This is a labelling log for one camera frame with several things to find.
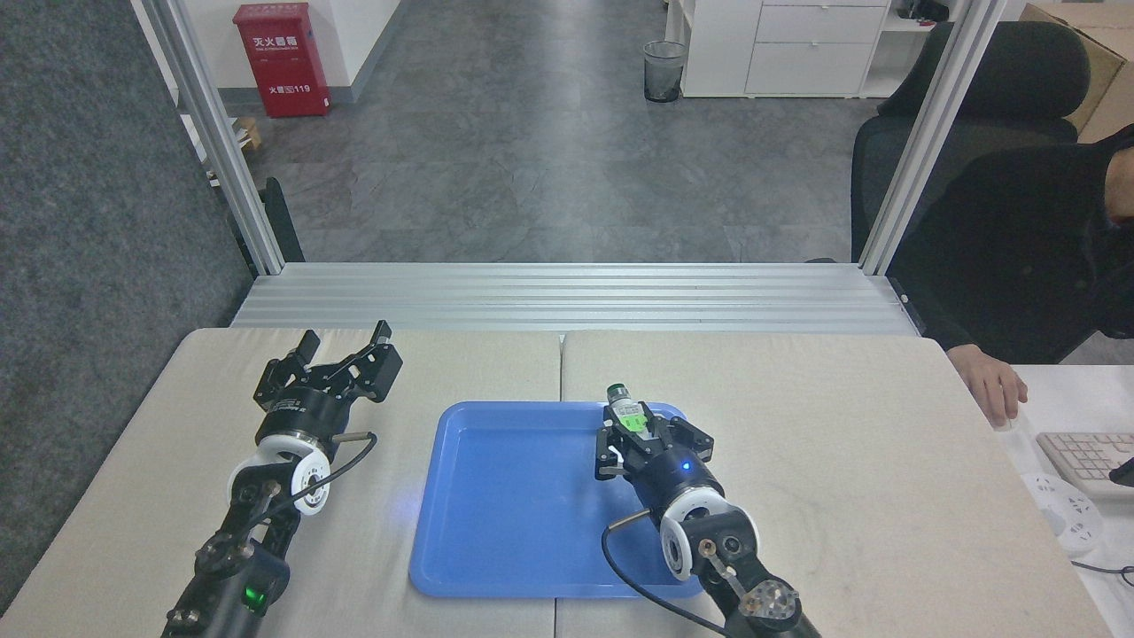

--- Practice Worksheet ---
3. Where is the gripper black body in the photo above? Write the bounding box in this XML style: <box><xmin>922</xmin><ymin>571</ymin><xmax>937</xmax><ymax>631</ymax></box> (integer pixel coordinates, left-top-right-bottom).
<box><xmin>257</xmin><ymin>386</ymin><xmax>353</xmax><ymax>444</ymax></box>
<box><xmin>631</xmin><ymin>443</ymin><xmax>723</xmax><ymax>519</ymax></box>

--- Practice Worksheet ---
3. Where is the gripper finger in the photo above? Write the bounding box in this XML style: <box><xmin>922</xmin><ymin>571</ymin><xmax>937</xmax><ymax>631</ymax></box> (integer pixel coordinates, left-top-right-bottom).
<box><xmin>254</xmin><ymin>330</ymin><xmax>322</xmax><ymax>399</ymax></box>
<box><xmin>594</xmin><ymin>424</ymin><xmax>635</xmax><ymax>482</ymax></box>
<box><xmin>310</xmin><ymin>320</ymin><xmax>404</xmax><ymax>405</ymax></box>
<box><xmin>638</xmin><ymin>403</ymin><xmax>716</xmax><ymax>462</ymax></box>

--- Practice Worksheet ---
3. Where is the green and white switch part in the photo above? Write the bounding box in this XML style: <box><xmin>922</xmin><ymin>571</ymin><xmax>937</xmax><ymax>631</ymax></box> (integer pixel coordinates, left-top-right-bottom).
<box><xmin>605</xmin><ymin>384</ymin><xmax>654</xmax><ymax>437</ymax></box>

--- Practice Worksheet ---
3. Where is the blue plastic tray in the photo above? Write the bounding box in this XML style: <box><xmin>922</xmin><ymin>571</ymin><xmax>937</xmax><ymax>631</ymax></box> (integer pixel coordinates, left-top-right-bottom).
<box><xmin>408</xmin><ymin>401</ymin><xmax>713</xmax><ymax>599</ymax></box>

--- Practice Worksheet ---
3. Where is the person's right hand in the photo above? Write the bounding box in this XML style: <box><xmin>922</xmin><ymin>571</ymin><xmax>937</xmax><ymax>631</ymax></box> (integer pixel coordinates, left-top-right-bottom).
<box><xmin>946</xmin><ymin>344</ymin><xmax>1029</xmax><ymax>428</ymax></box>

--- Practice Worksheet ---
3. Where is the black panel foot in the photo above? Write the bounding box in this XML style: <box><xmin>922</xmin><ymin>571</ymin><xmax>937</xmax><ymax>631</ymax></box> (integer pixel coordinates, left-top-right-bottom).
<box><xmin>257</xmin><ymin>177</ymin><xmax>306</xmax><ymax>264</ymax></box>

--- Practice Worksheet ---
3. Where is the grey felt partition panel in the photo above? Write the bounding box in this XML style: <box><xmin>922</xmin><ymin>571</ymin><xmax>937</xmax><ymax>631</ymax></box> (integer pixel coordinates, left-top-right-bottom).
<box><xmin>0</xmin><ymin>0</ymin><xmax>258</xmax><ymax>612</ymax></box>

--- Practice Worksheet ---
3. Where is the red fire extinguisher cabinet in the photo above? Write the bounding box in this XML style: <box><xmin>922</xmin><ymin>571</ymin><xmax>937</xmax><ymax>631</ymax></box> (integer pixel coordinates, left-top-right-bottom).
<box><xmin>233</xmin><ymin>3</ymin><xmax>332</xmax><ymax>119</ymax></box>

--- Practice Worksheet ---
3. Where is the grey mesh waste bin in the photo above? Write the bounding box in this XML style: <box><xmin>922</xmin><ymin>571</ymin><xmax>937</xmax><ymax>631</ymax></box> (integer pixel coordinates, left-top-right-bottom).
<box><xmin>643</xmin><ymin>40</ymin><xmax>688</xmax><ymax>104</ymax></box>

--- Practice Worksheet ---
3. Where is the white desk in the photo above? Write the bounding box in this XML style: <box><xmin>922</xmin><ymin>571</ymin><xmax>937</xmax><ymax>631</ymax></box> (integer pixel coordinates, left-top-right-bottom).
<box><xmin>957</xmin><ymin>363</ymin><xmax>1134</xmax><ymax>638</ymax></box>

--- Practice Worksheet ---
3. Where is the white power strip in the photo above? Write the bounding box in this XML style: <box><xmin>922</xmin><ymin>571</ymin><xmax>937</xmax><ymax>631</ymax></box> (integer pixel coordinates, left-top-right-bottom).
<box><xmin>1019</xmin><ymin>472</ymin><xmax>1107</xmax><ymax>557</ymax></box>

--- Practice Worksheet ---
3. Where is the person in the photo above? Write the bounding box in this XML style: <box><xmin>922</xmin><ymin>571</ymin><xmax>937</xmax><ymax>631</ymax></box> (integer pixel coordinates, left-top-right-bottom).
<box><xmin>886</xmin><ymin>124</ymin><xmax>1134</xmax><ymax>364</ymax></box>

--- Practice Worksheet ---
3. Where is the white keyboard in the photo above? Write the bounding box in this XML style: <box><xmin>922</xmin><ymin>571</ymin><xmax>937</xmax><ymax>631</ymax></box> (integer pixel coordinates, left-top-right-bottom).
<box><xmin>1037</xmin><ymin>432</ymin><xmax>1134</xmax><ymax>499</ymax></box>

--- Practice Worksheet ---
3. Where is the white drawer cabinet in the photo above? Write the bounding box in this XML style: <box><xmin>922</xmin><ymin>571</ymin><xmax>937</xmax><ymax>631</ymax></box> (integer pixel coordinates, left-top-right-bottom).
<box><xmin>678</xmin><ymin>0</ymin><xmax>891</xmax><ymax>98</ymax></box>

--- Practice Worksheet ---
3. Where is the white open shelf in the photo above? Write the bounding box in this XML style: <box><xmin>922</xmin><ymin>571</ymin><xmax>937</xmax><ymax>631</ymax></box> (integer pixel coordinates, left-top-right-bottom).
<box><xmin>864</xmin><ymin>0</ymin><xmax>956</xmax><ymax>98</ymax></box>

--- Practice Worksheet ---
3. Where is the black office chair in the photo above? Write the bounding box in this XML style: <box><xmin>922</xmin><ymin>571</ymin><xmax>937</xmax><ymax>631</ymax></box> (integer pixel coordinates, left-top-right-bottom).
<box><xmin>850</xmin><ymin>19</ymin><xmax>1092</xmax><ymax>264</ymax></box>

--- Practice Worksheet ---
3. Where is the large cardboard box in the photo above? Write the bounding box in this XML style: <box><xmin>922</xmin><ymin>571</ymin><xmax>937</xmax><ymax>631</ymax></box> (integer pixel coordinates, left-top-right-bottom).
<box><xmin>1019</xmin><ymin>3</ymin><xmax>1134</xmax><ymax>143</ymax></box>

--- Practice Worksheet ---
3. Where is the silver aluminium rail platform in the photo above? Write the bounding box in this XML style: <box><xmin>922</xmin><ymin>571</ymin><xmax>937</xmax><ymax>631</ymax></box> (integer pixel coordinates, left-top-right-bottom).
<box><xmin>230</xmin><ymin>262</ymin><xmax>922</xmax><ymax>336</ymax></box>

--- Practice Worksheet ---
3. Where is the silver aluminium post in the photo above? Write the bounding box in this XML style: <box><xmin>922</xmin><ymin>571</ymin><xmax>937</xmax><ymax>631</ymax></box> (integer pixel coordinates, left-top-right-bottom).
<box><xmin>858</xmin><ymin>0</ymin><xmax>1011</xmax><ymax>276</ymax></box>
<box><xmin>131</xmin><ymin>0</ymin><xmax>286</xmax><ymax>276</ymax></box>

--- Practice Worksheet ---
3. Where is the thin black desk cable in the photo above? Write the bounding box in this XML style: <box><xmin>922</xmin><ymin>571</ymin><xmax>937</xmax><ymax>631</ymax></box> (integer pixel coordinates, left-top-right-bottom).
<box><xmin>1070</xmin><ymin>560</ymin><xmax>1134</xmax><ymax>587</ymax></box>

